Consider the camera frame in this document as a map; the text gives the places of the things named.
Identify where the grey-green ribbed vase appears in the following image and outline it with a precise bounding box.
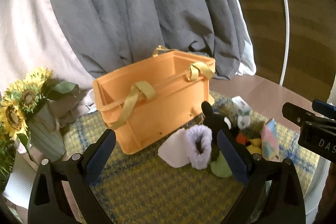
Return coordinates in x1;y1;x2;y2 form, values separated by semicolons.
27;103;66;161

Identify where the sunflower bouquet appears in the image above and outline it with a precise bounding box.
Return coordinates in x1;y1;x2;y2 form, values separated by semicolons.
1;68;80;190

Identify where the colourful printed fabric pouch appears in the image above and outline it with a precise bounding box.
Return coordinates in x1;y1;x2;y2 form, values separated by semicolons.
260;118;280;161

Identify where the green felt piece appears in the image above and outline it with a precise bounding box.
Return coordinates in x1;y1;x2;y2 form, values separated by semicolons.
210;152;232;178

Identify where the orange plastic crate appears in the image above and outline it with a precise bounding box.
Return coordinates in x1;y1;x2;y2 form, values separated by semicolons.
92;46;215;155

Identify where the grey curtain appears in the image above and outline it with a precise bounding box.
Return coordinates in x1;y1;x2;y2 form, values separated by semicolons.
50;0;245;80

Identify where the yellow orange soft toy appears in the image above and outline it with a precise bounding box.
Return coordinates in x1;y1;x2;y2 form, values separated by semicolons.
235;132;262;155

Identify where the lavender fuzzy sock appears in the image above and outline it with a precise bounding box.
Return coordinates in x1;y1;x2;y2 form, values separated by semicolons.
185;125;213;170

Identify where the white hoop tube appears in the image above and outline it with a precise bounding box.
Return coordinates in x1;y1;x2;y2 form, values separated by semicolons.
279;0;290;86

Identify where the white soft cloth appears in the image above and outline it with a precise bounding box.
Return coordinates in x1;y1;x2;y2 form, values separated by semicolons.
158;128;190;168

